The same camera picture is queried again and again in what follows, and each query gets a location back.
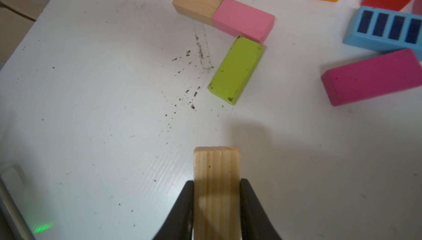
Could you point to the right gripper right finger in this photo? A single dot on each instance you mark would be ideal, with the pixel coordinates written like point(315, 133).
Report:
point(255, 224)

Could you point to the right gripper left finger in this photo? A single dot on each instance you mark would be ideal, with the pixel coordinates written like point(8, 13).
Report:
point(179, 222)

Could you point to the wooden block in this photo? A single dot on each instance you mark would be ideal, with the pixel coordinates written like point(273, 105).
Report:
point(200, 10)
point(216, 193)

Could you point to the lime green block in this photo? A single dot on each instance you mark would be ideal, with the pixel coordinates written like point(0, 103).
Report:
point(236, 69)

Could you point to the light pink block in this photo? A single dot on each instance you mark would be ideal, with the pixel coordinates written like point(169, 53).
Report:
point(238, 19)
point(417, 7)

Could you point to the magenta block upper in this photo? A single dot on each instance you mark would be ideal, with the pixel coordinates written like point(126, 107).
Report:
point(387, 74)

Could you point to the blue striped block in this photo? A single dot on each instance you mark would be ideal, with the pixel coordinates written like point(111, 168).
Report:
point(385, 31)

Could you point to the light pink block top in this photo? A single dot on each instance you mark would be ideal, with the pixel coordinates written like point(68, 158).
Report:
point(417, 7)

